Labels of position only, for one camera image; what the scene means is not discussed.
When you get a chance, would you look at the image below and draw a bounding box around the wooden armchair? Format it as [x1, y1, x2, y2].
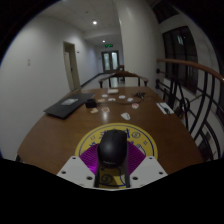
[98, 70, 150, 89]

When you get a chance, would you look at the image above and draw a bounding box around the glass double door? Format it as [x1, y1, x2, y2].
[101, 50, 120, 74]

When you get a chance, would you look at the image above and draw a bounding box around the round yellow printed mouse pad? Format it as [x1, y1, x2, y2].
[74, 122, 158, 188]

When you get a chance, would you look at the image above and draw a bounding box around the small black box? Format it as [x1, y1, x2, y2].
[84, 98, 98, 109]

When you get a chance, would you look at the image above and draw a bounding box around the black computer mouse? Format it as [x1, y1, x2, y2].
[96, 129, 129, 168]

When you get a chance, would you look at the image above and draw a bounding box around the side doorway with door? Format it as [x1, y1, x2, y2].
[62, 41, 82, 92]

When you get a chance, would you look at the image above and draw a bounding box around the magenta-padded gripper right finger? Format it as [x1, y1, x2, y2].
[125, 145, 169, 189]

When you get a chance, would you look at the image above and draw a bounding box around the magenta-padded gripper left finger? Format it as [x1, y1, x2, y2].
[56, 143, 102, 189]

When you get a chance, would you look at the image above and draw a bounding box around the black railing with wooden handrail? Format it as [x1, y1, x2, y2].
[154, 58, 224, 161]

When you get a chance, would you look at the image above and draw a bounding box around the dark window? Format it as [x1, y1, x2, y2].
[162, 25, 200, 94]

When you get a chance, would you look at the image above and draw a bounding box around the thin black cable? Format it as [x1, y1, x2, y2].
[133, 91, 148, 101]

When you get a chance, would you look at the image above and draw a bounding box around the black closed laptop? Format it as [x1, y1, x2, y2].
[43, 92, 97, 120]

